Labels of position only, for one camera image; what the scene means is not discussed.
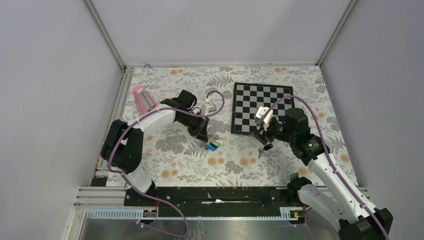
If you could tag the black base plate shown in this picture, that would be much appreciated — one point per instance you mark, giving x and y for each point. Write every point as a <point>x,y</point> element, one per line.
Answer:
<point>216,201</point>

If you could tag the white cable duct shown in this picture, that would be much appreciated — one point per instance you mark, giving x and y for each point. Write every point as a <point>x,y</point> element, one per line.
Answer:
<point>147,214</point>

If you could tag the key with black fob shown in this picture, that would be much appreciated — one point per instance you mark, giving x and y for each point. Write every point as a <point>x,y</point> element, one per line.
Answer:
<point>264,149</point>

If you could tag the keyring with coloured keys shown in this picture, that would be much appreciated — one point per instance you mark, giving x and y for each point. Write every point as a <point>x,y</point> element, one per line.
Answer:
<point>214,142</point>

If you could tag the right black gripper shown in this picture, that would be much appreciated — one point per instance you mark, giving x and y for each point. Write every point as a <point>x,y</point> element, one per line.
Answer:
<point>261,133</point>

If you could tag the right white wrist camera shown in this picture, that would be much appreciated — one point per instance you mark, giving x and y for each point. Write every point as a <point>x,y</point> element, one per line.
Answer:
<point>263,117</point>

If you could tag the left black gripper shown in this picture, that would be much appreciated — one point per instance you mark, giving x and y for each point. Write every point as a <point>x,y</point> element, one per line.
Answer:
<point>200,131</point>

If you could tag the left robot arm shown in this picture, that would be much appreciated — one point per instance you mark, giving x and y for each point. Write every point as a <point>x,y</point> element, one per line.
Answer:
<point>123,146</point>

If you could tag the black white chessboard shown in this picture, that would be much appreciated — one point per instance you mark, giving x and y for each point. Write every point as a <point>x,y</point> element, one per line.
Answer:
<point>248,98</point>

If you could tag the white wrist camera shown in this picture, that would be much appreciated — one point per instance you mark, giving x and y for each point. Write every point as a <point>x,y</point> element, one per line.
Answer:
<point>207,109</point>
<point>263,117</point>

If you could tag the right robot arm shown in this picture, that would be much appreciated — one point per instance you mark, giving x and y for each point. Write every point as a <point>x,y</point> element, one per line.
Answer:
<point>349,211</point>

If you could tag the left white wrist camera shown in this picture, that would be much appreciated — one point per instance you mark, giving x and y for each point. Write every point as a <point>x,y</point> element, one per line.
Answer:
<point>207,109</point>

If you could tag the floral table mat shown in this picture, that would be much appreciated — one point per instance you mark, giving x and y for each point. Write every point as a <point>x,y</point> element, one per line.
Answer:
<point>171,157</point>

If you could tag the pink box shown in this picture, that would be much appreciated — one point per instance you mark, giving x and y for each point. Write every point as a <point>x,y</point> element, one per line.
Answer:
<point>144,102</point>

